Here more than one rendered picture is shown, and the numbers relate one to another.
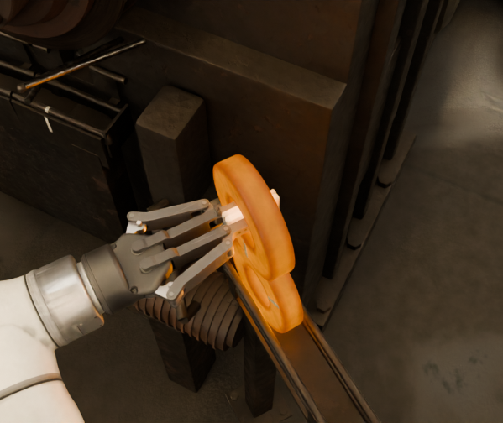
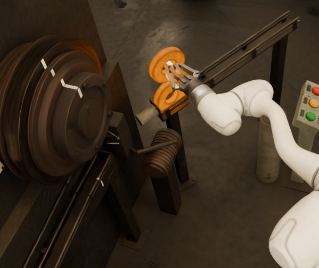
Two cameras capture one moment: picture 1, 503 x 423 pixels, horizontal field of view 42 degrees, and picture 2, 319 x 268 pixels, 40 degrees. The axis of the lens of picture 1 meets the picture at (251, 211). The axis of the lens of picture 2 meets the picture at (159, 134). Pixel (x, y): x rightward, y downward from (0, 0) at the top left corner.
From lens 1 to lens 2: 1.45 m
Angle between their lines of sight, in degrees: 46
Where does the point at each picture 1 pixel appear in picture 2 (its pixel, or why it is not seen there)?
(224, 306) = (168, 132)
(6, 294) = (207, 99)
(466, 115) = not seen: hidden behind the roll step
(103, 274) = (196, 82)
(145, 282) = (194, 78)
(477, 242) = not seen: hidden behind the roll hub
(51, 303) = (207, 90)
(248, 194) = (168, 50)
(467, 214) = not seen: hidden behind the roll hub
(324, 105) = (116, 63)
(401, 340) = (149, 133)
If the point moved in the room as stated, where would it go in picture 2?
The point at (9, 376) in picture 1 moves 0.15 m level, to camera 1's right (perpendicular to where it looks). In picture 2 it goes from (230, 93) to (222, 65)
